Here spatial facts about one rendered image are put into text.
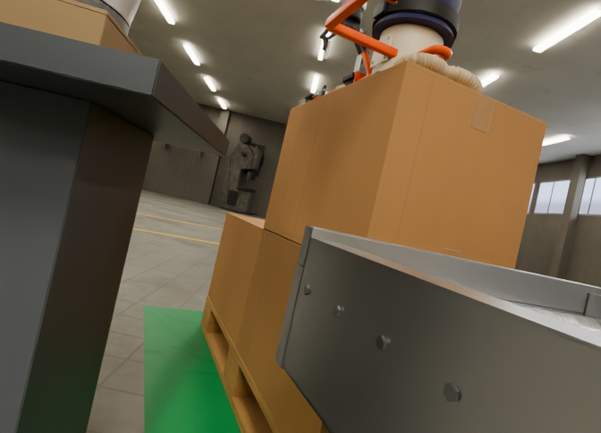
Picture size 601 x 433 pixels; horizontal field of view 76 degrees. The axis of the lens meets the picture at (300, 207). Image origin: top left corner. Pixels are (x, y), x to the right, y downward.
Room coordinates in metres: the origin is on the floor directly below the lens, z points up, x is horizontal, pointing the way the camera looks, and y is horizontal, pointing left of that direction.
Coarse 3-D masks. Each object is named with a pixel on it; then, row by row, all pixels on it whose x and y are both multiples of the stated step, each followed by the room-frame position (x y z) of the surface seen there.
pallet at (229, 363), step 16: (208, 304) 1.74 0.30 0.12; (208, 320) 1.68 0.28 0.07; (208, 336) 1.64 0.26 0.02; (224, 336) 1.40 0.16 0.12; (224, 352) 1.51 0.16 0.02; (224, 368) 1.32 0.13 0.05; (240, 368) 1.20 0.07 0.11; (224, 384) 1.28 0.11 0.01; (240, 384) 1.20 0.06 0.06; (240, 400) 1.19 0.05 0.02; (256, 400) 1.21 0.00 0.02; (240, 416) 1.10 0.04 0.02; (256, 416) 1.12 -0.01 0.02; (272, 416) 0.91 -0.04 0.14; (256, 432) 1.04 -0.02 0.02; (272, 432) 1.06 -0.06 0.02
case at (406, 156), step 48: (336, 96) 0.96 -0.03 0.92; (384, 96) 0.76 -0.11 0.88; (432, 96) 0.74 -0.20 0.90; (480, 96) 0.79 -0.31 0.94; (288, 144) 1.21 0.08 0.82; (336, 144) 0.90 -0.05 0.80; (384, 144) 0.72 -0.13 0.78; (432, 144) 0.75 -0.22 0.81; (480, 144) 0.80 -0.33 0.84; (528, 144) 0.85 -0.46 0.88; (288, 192) 1.12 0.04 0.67; (336, 192) 0.85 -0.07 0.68; (384, 192) 0.72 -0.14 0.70; (432, 192) 0.76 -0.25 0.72; (480, 192) 0.81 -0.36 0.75; (528, 192) 0.86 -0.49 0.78; (384, 240) 0.73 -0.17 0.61; (432, 240) 0.77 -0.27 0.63; (480, 240) 0.82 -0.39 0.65
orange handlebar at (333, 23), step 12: (348, 0) 0.81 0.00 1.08; (360, 0) 0.77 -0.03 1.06; (336, 12) 0.86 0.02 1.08; (348, 12) 0.82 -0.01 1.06; (336, 24) 0.89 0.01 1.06; (348, 36) 0.93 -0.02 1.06; (360, 36) 0.94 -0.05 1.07; (372, 48) 0.97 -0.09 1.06; (384, 48) 0.97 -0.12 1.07; (432, 48) 0.92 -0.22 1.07; (444, 48) 0.91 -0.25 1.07; (444, 60) 0.94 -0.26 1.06
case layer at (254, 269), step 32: (224, 224) 1.80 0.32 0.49; (256, 224) 1.41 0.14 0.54; (224, 256) 1.67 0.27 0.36; (256, 256) 1.27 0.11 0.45; (288, 256) 1.02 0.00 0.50; (224, 288) 1.55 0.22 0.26; (256, 288) 1.20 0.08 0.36; (288, 288) 0.98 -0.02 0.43; (224, 320) 1.45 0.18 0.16; (256, 320) 1.14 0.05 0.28; (256, 352) 1.09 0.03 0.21; (256, 384) 1.04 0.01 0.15; (288, 384) 0.87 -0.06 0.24; (288, 416) 0.84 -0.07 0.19
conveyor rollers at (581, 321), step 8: (544, 312) 0.70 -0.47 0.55; (552, 312) 0.72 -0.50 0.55; (560, 312) 0.73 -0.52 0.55; (568, 320) 0.72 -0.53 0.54; (576, 320) 0.73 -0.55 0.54; (584, 320) 0.74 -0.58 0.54; (592, 320) 0.75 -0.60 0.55; (600, 320) 0.77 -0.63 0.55; (592, 328) 0.62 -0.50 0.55; (600, 328) 0.63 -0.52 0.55
